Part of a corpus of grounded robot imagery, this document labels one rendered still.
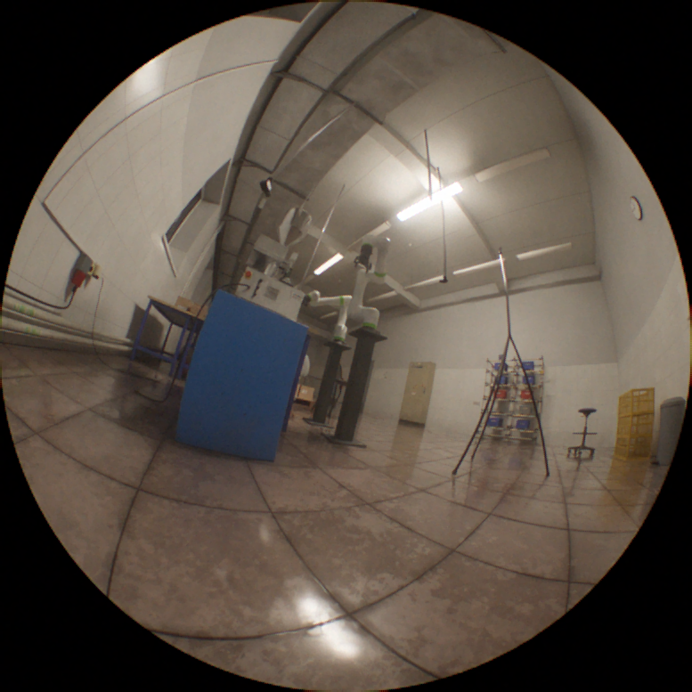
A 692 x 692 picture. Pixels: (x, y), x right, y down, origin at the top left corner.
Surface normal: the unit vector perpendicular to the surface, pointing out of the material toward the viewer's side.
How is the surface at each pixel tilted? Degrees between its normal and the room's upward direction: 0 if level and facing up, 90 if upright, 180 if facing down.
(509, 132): 180
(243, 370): 90
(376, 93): 178
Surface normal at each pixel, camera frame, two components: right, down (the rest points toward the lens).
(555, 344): -0.78, -0.33
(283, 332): 0.58, -0.07
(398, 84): -0.25, 0.94
